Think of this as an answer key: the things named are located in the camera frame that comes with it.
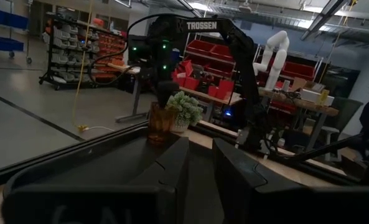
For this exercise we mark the amber ribbed glass cup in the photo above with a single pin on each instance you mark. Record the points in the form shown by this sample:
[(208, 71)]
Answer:
[(160, 124)]

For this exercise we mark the grey desk leg frame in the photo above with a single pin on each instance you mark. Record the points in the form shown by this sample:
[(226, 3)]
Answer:
[(136, 96)]

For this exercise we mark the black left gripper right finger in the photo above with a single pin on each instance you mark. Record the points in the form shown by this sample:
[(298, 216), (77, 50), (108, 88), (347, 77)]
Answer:
[(231, 177)]

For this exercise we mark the brown cardboard box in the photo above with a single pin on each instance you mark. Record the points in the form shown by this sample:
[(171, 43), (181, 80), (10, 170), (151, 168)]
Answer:
[(298, 83)]

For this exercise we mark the cart with blue bins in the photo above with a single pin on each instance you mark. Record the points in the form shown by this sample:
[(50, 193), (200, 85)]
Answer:
[(7, 43)]

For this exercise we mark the black rack with parts bins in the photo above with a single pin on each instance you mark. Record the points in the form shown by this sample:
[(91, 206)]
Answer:
[(69, 53)]

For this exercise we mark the black aluminium table frame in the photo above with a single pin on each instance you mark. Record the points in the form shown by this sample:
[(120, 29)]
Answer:
[(47, 155)]

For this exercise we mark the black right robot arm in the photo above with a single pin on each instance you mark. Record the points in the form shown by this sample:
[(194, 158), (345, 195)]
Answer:
[(203, 25)]

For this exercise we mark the wooden workbench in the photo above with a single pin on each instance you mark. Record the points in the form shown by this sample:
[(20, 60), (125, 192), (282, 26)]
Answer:
[(308, 107)]

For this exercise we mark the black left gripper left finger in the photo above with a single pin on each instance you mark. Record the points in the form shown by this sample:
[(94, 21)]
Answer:
[(175, 174)]

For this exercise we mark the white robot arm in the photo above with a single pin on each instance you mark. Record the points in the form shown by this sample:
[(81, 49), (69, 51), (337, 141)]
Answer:
[(276, 59)]

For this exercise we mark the small green potted plant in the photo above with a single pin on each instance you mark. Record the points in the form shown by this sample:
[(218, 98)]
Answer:
[(185, 109)]

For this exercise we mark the black rectangular serving tray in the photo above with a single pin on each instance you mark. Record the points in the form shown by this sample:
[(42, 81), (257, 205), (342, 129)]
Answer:
[(109, 165)]

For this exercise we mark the shelf with red bins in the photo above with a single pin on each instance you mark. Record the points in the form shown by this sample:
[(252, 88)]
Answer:
[(212, 53)]

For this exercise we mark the white box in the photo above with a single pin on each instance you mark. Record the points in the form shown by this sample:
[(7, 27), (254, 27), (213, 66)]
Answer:
[(311, 96)]

